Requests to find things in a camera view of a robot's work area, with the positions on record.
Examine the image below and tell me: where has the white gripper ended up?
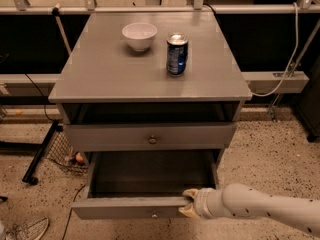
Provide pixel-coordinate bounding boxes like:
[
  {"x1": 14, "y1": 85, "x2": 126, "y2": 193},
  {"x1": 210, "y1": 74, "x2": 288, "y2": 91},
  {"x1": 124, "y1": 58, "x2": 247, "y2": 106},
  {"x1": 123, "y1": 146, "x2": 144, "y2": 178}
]
[{"x1": 178, "y1": 188, "x2": 217, "y2": 219}]

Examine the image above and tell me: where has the grey drawer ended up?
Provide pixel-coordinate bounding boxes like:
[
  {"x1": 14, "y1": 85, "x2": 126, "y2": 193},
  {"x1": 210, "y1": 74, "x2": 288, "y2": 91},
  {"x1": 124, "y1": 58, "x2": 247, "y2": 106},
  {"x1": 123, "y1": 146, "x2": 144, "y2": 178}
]
[
  {"x1": 72, "y1": 150, "x2": 217, "y2": 220},
  {"x1": 64, "y1": 123, "x2": 236, "y2": 152}
]

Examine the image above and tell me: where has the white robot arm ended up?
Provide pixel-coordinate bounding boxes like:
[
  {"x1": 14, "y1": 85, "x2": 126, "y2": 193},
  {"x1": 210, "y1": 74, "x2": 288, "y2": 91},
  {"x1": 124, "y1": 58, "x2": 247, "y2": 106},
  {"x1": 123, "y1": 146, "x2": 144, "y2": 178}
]
[{"x1": 179, "y1": 183, "x2": 320, "y2": 237}]

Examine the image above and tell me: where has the grey top drawer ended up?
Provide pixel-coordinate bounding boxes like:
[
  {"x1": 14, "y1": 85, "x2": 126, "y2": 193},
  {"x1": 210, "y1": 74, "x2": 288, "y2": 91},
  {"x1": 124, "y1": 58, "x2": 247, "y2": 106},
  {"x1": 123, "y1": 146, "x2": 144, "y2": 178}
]
[{"x1": 64, "y1": 123, "x2": 236, "y2": 152}]

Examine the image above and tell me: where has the grey drawer cabinet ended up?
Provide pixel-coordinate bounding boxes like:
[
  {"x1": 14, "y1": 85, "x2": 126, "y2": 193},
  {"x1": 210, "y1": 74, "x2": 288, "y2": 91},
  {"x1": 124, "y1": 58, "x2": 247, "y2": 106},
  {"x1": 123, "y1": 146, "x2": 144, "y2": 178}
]
[{"x1": 48, "y1": 11, "x2": 254, "y2": 188}]

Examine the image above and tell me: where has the blue soda can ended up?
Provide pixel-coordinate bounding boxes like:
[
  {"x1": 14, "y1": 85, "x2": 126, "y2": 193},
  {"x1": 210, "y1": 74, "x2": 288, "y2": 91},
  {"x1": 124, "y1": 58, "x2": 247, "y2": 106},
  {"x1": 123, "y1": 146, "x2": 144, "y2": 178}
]
[{"x1": 166, "y1": 33, "x2": 188, "y2": 76}]

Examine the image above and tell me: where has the black metal stand leg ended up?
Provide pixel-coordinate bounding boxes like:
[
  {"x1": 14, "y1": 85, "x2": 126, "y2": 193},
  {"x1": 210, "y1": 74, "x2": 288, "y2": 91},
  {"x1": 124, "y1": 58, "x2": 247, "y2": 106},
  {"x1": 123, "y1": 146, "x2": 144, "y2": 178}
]
[{"x1": 22, "y1": 120, "x2": 59, "y2": 185}]

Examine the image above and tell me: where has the white mesh sneaker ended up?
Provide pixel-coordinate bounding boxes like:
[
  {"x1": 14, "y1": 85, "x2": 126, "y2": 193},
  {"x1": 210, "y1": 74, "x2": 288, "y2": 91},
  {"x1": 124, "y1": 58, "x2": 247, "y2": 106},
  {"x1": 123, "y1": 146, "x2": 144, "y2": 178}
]
[{"x1": 5, "y1": 216, "x2": 49, "y2": 240}]

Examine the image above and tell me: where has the white bowl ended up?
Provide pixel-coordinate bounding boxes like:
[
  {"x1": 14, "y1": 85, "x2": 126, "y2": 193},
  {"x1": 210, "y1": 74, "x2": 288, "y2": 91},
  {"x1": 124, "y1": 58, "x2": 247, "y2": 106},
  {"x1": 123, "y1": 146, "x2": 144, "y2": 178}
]
[{"x1": 122, "y1": 22, "x2": 158, "y2": 51}]

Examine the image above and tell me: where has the wooden stick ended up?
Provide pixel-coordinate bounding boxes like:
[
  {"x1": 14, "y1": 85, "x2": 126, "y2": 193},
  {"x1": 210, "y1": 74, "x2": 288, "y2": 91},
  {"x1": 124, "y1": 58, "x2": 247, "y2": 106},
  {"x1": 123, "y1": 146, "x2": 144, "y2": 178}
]
[{"x1": 52, "y1": 3, "x2": 71, "y2": 56}]

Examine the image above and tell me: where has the black floor cable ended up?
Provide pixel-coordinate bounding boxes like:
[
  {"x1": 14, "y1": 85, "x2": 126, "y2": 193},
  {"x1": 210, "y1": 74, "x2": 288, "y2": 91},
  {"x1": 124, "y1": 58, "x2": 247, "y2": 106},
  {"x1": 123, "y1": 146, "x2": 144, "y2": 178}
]
[{"x1": 61, "y1": 183, "x2": 87, "y2": 240}]

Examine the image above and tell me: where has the wire mesh basket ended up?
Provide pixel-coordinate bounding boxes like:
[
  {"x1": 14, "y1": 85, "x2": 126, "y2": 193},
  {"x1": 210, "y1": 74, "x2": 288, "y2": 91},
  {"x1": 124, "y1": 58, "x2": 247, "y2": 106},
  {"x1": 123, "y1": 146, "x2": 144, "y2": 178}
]
[{"x1": 46, "y1": 131, "x2": 88, "y2": 175}]

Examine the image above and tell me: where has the black wall cable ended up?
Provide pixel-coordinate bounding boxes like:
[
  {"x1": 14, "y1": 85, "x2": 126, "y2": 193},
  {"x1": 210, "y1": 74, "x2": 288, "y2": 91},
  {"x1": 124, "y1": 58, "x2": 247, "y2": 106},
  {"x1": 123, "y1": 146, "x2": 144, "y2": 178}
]
[{"x1": 25, "y1": 73, "x2": 54, "y2": 122}]

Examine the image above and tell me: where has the white cable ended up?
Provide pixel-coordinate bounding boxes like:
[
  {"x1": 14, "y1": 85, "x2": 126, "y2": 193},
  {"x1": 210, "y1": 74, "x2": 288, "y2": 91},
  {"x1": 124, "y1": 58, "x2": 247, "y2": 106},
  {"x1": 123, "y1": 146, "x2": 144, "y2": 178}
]
[{"x1": 250, "y1": 2, "x2": 300, "y2": 98}]

